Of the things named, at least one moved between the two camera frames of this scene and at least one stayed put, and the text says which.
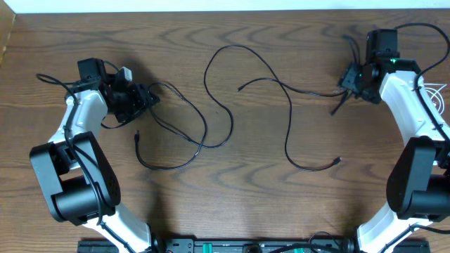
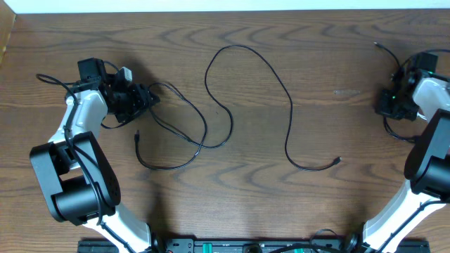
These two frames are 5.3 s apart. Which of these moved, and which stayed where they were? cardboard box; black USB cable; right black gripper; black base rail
Moved: black USB cable; right black gripper
Stayed: cardboard box; black base rail
